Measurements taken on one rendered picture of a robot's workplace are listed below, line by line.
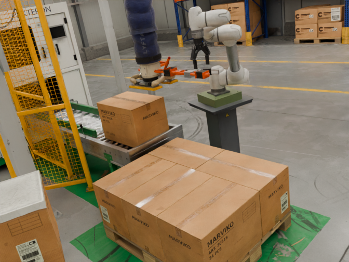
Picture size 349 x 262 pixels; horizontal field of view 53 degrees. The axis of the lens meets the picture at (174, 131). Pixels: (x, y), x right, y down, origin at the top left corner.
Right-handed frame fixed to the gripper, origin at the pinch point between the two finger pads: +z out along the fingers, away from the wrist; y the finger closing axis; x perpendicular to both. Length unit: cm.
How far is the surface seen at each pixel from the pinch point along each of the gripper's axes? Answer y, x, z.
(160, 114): -12, -73, 54
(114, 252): 89, -40, 133
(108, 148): 35, -103, 77
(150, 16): 0, -48, -38
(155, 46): 0, -49, -14
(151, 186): 58, -14, 79
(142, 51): 10, -54, -12
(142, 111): 9, -74, 44
